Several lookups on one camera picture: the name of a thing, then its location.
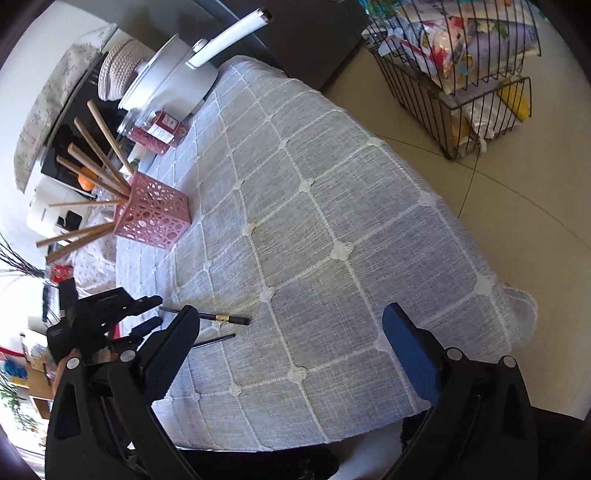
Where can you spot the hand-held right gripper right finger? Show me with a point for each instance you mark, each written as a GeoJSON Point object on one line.
{"type": "Point", "coordinates": [411, 350]}

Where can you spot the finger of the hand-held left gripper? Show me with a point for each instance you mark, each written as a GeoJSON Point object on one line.
{"type": "Point", "coordinates": [145, 326]}
{"type": "Point", "coordinates": [145, 303]}

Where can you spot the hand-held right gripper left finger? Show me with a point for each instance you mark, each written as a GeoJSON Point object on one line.
{"type": "Point", "coordinates": [171, 350]}

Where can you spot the thin black pen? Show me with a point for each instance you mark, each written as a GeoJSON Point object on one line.
{"type": "Point", "coordinates": [217, 338]}

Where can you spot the black gold-banded pen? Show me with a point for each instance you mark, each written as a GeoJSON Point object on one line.
{"type": "Point", "coordinates": [231, 319]}

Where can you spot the wooden chopstick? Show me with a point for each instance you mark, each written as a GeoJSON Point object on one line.
{"type": "Point", "coordinates": [69, 249]}
{"type": "Point", "coordinates": [83, 201]}
{"type": "Point", "coordinates": [69, 234]}
{"type": "Point", "coordinates": [99, 150]}
{"type": "Point", "coordinates": [108, 136]}
{"type": "Point", "coordinates": [92, 165]}
{"type": "Point", "coordinates": [83, 174]}

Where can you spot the pink perforated utensil holder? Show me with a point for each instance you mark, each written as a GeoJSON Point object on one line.
{"type": "Point", "coordinates": [157, 217]}

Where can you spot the person's left hand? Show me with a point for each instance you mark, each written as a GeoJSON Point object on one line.
{"type": "Point", "coordinates": [57, 374]}

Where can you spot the floral tablecloth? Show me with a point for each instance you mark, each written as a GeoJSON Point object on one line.
{"type": "Point", "coordinates": [92, 267]}

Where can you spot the dry bare branches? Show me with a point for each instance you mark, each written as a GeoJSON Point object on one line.
{"type": "Point", "coordinates": [18, 267]}

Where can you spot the green leafy plant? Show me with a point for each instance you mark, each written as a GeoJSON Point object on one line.
{"type": "Point", "coordinates": [14, 401]}

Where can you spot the white air fryer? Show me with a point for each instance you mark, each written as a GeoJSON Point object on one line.
{"type": "Point", "coordinates": [41, 212]}

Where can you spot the large orange citrus fruit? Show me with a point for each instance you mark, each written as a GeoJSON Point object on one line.
{"type": "Point", "coordinates": [85, 183]}

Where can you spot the grey checkered tablecloth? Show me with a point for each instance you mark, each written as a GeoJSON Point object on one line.
{"type": "Point", "coordinates": [346, 207]}

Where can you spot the tall jar of red berries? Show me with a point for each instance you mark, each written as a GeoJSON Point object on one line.
{"type": "Point", "coordinates": [143, 138]}

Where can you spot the short labelled jar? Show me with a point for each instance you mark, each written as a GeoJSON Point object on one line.
{"type": "Point", "coordinates": [166, 123]}

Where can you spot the floral cushion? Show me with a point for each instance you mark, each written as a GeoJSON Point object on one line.
{"type": "Point", "coordinates": [46, 115]}

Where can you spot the black microwave oven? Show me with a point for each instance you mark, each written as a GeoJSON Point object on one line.
{"type": "Point", "coordinates": [78, 92]}

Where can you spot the white electric pot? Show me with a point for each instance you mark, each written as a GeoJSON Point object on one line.
{"type": "Point", "coordinates": [161, 74]}

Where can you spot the white plastic bag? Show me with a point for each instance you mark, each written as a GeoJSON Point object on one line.
{"type": "Point", "coordinates": [480, 120]}

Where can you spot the yellow package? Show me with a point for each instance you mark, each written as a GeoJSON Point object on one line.
{"type": "Point", "coordinates": [515, 99]}

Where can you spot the printed plastic bag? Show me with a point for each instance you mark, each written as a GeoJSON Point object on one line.
{"type": "Point", "coordinates": [443, 41]}

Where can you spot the pale purple bag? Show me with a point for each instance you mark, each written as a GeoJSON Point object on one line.
{"type": "Point", "coordinates": [503, 32]}

